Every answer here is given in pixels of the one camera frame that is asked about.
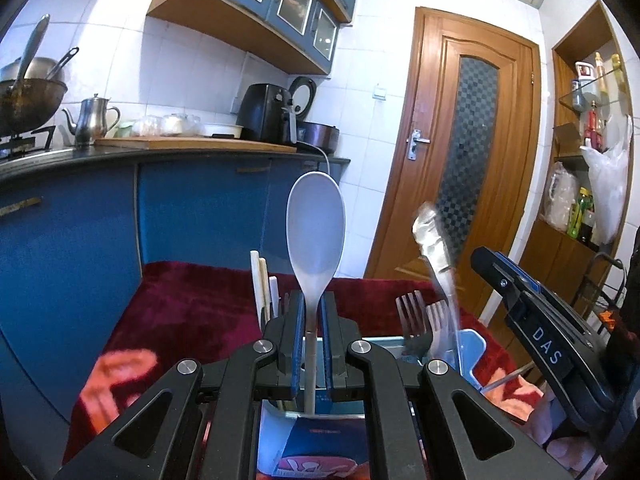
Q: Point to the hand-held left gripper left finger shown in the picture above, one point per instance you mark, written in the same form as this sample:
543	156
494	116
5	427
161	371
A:
296	345

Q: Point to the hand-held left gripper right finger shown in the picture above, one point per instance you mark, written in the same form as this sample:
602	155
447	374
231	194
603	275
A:
329	345

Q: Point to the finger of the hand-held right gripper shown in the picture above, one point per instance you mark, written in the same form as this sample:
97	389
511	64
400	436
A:
500	265

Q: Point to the shiny steel utensil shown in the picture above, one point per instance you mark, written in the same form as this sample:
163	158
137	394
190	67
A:
432	245

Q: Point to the blue utensil holder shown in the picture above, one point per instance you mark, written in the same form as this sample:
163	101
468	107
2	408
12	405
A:
470	355

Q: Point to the grey plastic spoon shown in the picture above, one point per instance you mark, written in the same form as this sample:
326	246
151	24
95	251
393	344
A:
315	230

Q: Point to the wooden shelf unit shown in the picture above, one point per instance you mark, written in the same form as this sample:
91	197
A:
545	255

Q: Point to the light steel fork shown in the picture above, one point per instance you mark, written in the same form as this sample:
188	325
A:
439	325

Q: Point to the dark steel fork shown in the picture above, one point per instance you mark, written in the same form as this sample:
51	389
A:
411	315

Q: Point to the green bottle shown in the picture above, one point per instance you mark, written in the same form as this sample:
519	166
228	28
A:
575	220

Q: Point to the dark bottle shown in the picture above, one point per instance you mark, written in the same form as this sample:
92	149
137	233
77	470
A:
588	220

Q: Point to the red printed blanket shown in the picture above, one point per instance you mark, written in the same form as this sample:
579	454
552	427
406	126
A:
200	310

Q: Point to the wooden door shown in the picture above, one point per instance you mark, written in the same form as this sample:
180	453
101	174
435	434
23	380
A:
430	160

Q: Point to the white plastic bag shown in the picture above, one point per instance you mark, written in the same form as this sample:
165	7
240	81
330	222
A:
607	185

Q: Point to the cardboard box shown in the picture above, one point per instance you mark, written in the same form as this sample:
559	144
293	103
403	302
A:
567	140

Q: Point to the red bottle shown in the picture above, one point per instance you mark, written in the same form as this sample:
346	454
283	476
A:
593	125

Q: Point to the grey blue cup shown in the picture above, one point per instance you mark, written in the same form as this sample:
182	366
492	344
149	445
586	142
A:
578	96

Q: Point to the black rice cooker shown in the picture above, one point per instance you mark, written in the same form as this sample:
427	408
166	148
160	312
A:
320	135

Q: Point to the yellow bottle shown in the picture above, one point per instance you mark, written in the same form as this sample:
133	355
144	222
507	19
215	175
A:
598	77
616	77

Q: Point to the wooden cutting board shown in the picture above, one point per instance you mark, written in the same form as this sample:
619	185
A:
200	144

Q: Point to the white dish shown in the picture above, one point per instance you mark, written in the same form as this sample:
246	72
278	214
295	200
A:
222	130

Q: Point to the black air fryer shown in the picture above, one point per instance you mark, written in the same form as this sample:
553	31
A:
262	110

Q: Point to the blue base cabinet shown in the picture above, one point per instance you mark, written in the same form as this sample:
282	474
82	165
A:
75	240

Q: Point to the clear food container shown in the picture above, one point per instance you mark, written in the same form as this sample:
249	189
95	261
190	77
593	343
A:
149	125
180	124

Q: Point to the green bowl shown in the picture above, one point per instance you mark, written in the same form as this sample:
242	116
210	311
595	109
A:
125	129

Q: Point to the steel kettle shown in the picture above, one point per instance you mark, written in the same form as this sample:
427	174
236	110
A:
92	120

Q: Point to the gas stove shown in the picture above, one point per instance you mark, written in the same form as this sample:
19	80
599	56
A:
25	142

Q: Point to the dark wok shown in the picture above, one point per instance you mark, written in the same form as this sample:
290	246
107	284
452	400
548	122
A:
30	105

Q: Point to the steel pot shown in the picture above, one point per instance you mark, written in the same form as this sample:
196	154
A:
42	67

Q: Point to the steel ladle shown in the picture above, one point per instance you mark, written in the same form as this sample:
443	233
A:
32	45

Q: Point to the blue wall cabinet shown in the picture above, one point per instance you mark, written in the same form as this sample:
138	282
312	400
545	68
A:
250	35

